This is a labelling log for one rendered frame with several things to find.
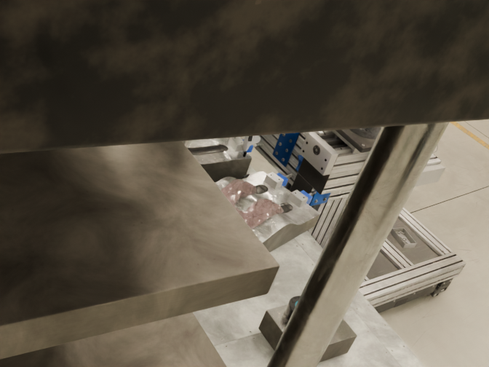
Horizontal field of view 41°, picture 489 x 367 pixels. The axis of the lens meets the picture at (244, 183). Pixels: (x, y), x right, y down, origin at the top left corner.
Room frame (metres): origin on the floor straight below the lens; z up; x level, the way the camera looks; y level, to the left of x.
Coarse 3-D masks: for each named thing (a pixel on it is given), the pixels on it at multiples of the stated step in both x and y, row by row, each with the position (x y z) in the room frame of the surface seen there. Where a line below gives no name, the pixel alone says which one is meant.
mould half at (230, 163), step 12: (192, 144) 1.89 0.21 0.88; (204, 144) 1.92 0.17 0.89; (216, 144) 1.94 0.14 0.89; (228, 144) 1.96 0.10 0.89; (204, 156) 1.85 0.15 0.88; (216, 156) 1.87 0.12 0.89; (228, 156) 1.89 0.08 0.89; (240, 156) 1.92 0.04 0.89; (204, 168) 1.81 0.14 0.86; (216, 168) 1.84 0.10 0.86; (228, 168) 1.88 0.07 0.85; (240, 168) 1.91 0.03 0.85; (216, 180) 1.85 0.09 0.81
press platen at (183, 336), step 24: (192, 312) 0.75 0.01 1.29; (96, 336) 0.64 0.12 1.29; (120, 336) 0.65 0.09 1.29; (144, 336) 0.67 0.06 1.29; (168, 336) 0.68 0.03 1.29; (192, 336) 0.70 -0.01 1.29; (0, 360) 0.55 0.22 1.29; (24, 360) 0.56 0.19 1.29; (48, 360) 0.57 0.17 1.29; (72, 360) 0.58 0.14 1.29; (96, 360) 0.60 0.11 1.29; (120, 360) 0.61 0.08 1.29; (144, 360) 0.63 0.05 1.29; (168, 360) 0.64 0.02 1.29; (192, 360) 0.66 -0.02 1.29; (216, 360) 0.67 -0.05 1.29
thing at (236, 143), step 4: (232, 140) 1.96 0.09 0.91; (236, 140) 1.96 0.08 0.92; (240, 140) 1.97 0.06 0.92; (232, 144) 1.95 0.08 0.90; (236, 144) 1.94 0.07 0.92; (240, 144) 1.94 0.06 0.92; (256, 144) 2.02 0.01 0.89; (260, 144) 2.03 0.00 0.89; (232, 148) 1.95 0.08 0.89; (236, 148) 1.94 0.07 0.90; (240, 148) 1.95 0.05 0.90; (252, 148) 1.99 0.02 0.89
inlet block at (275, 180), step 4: (272, 172) 1.90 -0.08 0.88; (268, 176) 1.87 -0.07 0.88; (272, 176) 1.88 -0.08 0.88; (276, 176) 1.89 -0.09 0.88; (280, 176) 1.92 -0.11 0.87; (284, 176) 1.92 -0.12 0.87; (288, 176) 1.95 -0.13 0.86; (264, 180) 1.88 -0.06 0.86; (268, 180) 1.87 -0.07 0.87; (272, 180) 1.86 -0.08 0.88; (276, 180) 1.86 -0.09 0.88; (280, 180) 1.87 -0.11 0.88; (284, 180) 1.90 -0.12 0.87; (272, 184) 1.86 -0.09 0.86; (276, 184) 1.85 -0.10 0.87; (280, 184) 1.87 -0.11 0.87; (284, 184) 1.90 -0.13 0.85; (276, 188) 1.86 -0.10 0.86
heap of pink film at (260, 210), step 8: (232, 184) 1.69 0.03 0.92; (240, 184) 1.70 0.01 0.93; (248, 184) 1.74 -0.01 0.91; (224, 192) 1.66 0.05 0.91; (232, 192) 1.67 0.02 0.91; (240, 192) 1.68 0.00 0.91; (248, 192) 1.71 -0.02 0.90; (256, 192) 1.77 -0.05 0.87; (232, 200) 1.64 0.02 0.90; (256, 200) 1.66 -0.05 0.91; (264, 200) 1.67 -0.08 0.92; (248, 208) 1.63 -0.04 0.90; (256, 208) 1.63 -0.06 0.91; (264, 208) 1.64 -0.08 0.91; (272, 208) 1.65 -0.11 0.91; (280, 208) 1.69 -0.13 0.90; (248, 216) 1.60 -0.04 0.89; (256, 216) 1.60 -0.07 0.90; (264, 216) 1.61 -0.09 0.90; (272, 216) 1.64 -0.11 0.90; (248, 224) 1.57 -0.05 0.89; (256, 224) 1.58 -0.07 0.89
